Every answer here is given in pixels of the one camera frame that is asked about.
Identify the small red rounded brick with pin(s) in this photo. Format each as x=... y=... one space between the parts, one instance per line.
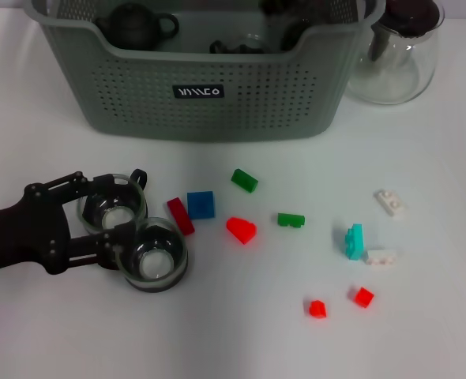
x=317 y=309

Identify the orange-red wedge brick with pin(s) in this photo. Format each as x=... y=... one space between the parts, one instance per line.
x=241 y=230

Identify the dark clay teapot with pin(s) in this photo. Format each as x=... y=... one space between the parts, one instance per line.
x=132 y=25

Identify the glass teapot black lid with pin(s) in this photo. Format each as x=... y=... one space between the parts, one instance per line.
x=391 y=79

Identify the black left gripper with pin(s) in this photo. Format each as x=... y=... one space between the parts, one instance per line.
x=19 y=237

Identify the green sloped brick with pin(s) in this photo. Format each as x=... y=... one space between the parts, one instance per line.
x=244 y=180

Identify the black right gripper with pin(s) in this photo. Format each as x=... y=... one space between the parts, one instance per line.
x=274 y=8

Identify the blue square brick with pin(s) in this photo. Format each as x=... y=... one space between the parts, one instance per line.
x=200 y=205

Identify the small red square brick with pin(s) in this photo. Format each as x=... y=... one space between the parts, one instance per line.
x=362 y=297

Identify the green notched brick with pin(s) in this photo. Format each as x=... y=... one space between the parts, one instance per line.
x=291 y=220

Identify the grey perforated storage bin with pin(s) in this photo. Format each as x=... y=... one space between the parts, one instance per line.
x=217 y=118

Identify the dark red long brick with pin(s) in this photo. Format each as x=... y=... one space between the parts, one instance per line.
x=180 y=216

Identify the white two-stud brick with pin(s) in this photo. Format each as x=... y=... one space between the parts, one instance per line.
x=391 y=203

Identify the teal brick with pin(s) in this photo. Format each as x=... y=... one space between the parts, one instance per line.
x=354 y=242

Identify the white flat brick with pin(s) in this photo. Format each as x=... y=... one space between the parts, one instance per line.
x=381 y=258

